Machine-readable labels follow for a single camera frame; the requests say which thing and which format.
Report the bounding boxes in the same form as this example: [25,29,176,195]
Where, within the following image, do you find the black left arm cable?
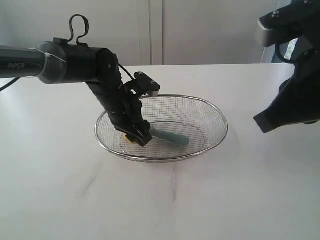
[0,14,137,92]

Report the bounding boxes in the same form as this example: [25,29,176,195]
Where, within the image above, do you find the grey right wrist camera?
[256,0,320,50]

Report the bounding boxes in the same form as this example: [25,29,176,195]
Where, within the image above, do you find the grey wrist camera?
[124,71,161,98]
[256,0,320,50]

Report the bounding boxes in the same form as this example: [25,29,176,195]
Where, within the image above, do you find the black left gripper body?
[86,48,144,130]

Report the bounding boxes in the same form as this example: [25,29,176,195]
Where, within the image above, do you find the teal handled peeler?
[150,128,190,146]

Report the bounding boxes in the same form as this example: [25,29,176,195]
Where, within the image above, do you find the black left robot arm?
[0,38,152,147]

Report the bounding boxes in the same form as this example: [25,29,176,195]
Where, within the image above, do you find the steel wire mesh basket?
[95,94,229,163]

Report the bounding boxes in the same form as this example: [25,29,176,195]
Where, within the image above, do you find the yellow lemon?
[123,134,137,144]

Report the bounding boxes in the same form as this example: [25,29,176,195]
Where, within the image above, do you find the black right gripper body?
[269,52,320,125]

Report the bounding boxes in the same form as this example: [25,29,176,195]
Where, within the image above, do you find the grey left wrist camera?
[124,71,161,98]

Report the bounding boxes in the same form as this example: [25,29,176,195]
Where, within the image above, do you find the white cabinet doors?
[0,0,289,66]

